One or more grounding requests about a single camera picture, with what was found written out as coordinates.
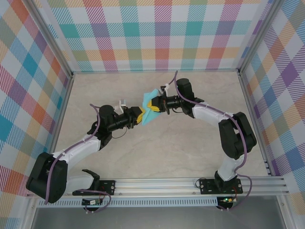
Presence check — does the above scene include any thin black cable loop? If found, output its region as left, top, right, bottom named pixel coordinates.
left=112, top=126, right=127, bottom=139

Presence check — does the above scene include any grey metal panel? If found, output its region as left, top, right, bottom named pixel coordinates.
left=30, top=207, right=286, bottom=229

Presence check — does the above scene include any purple cable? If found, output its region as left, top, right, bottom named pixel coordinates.
left=166, top=71, right=253, bottom=212
left=44, top=104, right=112, bottom=214

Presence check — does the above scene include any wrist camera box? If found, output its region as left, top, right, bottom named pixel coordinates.
left=159, top=82, right=171, bottom=95
left=114, top=99, right=128, bottom=114

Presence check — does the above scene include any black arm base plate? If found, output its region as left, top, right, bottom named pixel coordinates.
left=199, top=177, right=243, bottom=195
left=72, top=180, right=117, bottom=196

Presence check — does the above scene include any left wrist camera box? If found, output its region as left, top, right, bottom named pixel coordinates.
left=114, top=99, right=128, bottom=114

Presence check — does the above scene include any slotted white cable duct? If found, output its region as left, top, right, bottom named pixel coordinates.
left=38, top=197, right=219, bottom=208

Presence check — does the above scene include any aluminium frame post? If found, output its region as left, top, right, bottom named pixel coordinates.
left=238, top=0, right=284, bottom=72
left=23, top=0, right=74, bottom=77

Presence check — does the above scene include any light blue cloth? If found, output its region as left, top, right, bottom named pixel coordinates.
left=141, top=88, right=165, bottom=126

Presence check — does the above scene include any wide aluminium mounting rail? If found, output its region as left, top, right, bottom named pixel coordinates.
left=26, top=176, right=290, bottom=198

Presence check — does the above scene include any thin aluminium rail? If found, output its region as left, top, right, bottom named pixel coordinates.
left=71, top=68, right=240, bottom=75

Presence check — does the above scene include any aluminium side rail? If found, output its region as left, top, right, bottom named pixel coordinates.
left=237, top=69, right=274, bottom=177
left=42, top=73, right=76, bottom=179

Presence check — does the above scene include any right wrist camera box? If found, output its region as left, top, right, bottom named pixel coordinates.
left=159, top=82, right=171, bottom=95

